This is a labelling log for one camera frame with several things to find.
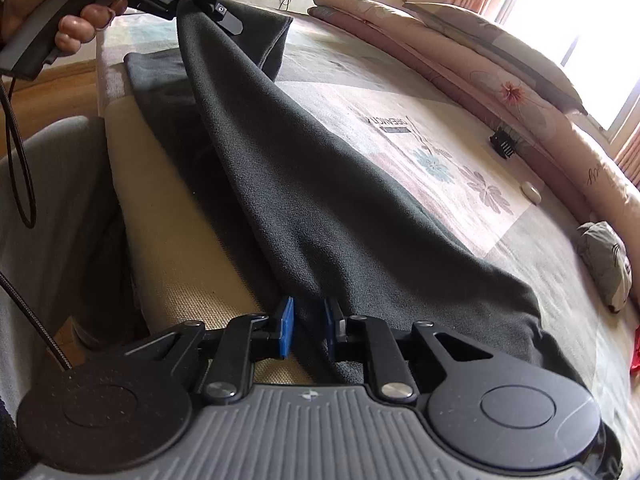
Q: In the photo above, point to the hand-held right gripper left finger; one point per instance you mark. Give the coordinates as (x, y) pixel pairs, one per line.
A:
(286, 329)

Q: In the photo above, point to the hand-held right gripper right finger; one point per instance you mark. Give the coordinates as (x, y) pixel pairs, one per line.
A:
(330, 332)

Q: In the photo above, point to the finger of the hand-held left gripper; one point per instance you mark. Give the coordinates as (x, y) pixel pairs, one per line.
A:
(229, 21)

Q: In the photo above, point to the dark grey pants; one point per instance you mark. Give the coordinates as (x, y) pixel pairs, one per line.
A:
(310, 200)

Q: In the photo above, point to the person's grey trouser leg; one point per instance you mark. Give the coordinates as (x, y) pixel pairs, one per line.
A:
(50, 200)

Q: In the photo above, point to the small white case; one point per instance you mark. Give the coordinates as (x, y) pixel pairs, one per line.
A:
(531, 192)

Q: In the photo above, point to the black hair claw clip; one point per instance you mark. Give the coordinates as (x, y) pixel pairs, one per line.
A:
(502, 144)

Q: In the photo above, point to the floral striped pillow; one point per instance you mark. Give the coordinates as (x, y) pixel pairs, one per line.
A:
(490, 40)

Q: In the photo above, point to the pink floral folded quilt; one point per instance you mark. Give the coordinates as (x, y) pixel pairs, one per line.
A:
(500, 90)

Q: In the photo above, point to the grey printed cloth bundle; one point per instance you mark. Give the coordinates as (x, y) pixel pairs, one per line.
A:
(602, 265)

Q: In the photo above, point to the person's black jacket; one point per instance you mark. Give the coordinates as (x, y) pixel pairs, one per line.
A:
(7, 440)

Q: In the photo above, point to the red folding fan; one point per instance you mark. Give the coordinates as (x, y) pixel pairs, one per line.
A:
(636, 350)

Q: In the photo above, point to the bright window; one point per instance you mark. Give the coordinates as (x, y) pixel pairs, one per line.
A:
(575, 25)

